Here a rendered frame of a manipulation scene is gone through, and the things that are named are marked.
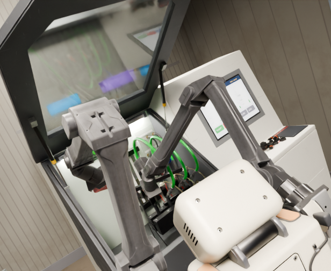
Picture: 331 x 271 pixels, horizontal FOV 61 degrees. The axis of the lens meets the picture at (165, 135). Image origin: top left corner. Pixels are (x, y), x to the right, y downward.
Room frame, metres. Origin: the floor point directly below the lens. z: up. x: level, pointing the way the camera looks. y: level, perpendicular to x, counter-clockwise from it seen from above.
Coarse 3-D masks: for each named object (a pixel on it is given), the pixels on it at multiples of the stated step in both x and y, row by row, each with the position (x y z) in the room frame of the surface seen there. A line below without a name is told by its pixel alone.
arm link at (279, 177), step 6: (264, 168) 0.74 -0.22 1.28; (270, 168) 0.74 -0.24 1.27; (276, 168) 0.75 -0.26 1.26; (270, 174) 0.71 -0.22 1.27; (276, 174) 0.70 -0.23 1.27; (282, 174) 0.71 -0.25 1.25; (288, 174) 0.72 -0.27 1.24; (276, 180) 0.70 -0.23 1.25; (282, 180) 0.68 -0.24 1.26; (276, 186) 0.69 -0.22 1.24
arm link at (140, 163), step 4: (136, 160) 1.24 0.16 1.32; (140, 160) 1.22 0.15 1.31; (144, 160) 1.22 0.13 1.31; (136, 164) 1.23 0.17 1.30; (140, 164) 1.22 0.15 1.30; (144, 164) 1.19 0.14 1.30; (148, 164) 1.14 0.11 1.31; (136, 168) 1.22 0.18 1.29; (140, 168) 1.20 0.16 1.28; (144, 168) 1.15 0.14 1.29; (148, 168) 1.12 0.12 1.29; (140, 172) 1.21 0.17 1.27; (144, 172) 1.15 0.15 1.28; (148, 172) 1.12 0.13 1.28; (148, 176) 1.14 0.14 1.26
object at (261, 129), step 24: (192, 72) 1.72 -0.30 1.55; (216, 72) 1.78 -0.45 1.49; (168, 96) 1.59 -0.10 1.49; (264, 96) 1.84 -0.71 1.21; (168, 120) 1.63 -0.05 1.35; (192, 120) 1.58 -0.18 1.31; (264, 120) 1.76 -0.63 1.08; (192, 144) 1.52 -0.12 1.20; (312, 144) 1.57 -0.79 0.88; (288, 168) 1.45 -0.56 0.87; (312, 168) 1.54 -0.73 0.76
